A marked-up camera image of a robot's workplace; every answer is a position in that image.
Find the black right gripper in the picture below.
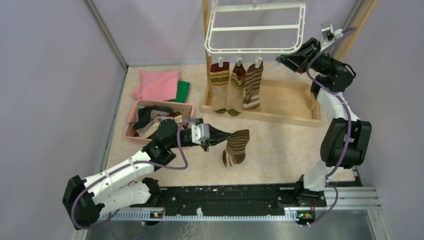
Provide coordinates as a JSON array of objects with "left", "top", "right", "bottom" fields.
[{"left": 274, "top": 38, "right": 344, "bottom": 76}]

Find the brown beige striped sock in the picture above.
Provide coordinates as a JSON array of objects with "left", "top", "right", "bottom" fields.
[{"left": 242, "top": 62, "right": 264, "bottom": 109}]

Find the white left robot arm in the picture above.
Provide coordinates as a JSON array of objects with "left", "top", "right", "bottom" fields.
[{"left": 62, "top": 118, "right": 235, "bottom": 230}]

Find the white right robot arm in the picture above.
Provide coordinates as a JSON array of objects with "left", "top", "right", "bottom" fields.
[{"left": 276, "top": 37, "right": 372, "bottom": 206}]

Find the white clip drying hanger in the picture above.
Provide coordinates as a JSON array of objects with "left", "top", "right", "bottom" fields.
[{"left": 204, "top": 0, "right": 307, "bottom": 57}]

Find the wooden rack base tray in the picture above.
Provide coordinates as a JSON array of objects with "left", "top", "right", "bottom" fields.
[{"left": 200, "top": 78, "right": 322, "bottom": 128}]

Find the green cloth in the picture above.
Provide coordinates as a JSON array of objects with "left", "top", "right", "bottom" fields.
[{"left": 169, "top": 80, "right": 190, "bottom": 103}]

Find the pink perforated basket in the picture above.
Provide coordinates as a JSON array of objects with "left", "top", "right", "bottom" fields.
[{"left": 123, "top": 99, "right": 195, "bottom": 144}]

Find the pink towel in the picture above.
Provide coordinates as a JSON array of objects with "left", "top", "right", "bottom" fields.
[{"left": 132, "top": 70, "right": 180, "bottom": 101}]

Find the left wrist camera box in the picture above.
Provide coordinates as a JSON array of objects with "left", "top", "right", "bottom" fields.
[{"left": 191, "top": 123, "right": 210, "bottom": 145}]

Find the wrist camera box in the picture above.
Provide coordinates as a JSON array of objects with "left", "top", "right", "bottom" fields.
[
  {"left": 191, "top": 123, "right": 210, "bottom": 145},
  {"left": 320, "top": 21, "right": 344, "bottom": 46}
]

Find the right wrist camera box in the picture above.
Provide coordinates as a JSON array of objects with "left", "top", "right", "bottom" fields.
[{"left": 320, "top": 21, "right": 344, "bottom": 46}]

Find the left wooden rack post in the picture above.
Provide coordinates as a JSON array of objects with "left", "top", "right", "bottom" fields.
[{"left": 202, "top": 0, "right": 215, "bottom": 100}]

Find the wooden rack post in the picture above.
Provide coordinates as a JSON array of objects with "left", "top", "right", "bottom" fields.
[
  {"left": 202, "top": 0, "right": 215, "bottom": 100},
  {"left": 334, "top": 0, "right": 379, "bottom": 61}
]

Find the right wooden rack post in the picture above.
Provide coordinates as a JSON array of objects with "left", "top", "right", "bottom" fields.
[{"left": 334, "top": 0, "right": 379, "bottom": 61}]

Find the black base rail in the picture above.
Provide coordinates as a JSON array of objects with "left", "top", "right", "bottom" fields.
[{"left": 129, "top": 182, "right": 327, "bottom": 210}]

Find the white cable duct strip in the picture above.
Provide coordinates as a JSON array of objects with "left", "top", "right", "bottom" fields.
[{"left": 111, "top": 207, "right": 312, "bottom": 222}]

